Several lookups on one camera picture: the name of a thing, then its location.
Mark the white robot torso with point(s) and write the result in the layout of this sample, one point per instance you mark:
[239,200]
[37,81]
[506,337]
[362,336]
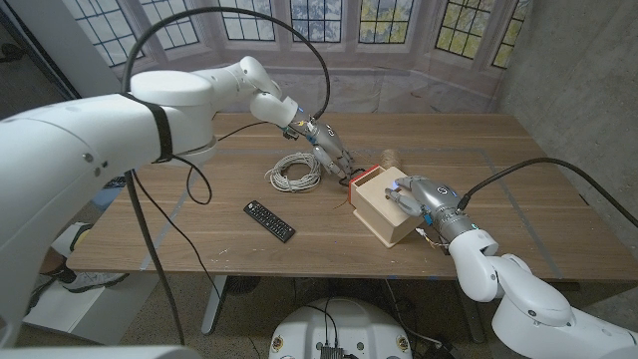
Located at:
[344,324]

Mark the light wooden drawer unit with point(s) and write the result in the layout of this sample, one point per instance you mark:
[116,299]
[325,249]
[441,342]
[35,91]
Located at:
[384,219]

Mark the grey table leg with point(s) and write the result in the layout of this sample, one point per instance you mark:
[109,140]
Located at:
[214,304]
[475,321]

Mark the printed bay window backdrop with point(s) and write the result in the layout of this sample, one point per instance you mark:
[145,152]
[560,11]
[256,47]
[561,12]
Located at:
[399,90]

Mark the grey white sneaker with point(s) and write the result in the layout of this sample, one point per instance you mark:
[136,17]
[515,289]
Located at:
[95,281]
[40,294]

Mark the person's leg with black sock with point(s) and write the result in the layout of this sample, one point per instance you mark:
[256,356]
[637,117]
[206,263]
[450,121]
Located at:
[52,259]

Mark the black TV remote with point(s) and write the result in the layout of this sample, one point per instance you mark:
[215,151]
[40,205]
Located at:
[269,221]

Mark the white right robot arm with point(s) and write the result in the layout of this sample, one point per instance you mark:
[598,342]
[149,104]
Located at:
[528,304]

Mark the brown twine spool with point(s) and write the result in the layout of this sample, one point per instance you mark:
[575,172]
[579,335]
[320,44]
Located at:
[392,158]

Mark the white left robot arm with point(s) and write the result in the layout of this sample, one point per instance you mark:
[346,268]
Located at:
[75,159]

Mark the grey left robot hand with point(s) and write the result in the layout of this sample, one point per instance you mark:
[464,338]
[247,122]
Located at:
[329,144]

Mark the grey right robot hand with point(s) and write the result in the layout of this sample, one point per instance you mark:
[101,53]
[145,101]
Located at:
[436,202]

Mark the black floor fan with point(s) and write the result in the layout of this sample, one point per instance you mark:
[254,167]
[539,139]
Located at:
[244,284]

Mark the wooden cabinet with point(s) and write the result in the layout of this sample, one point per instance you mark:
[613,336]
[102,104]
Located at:
[361,152]

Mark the small black device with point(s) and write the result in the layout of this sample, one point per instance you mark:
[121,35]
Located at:
[117,182]

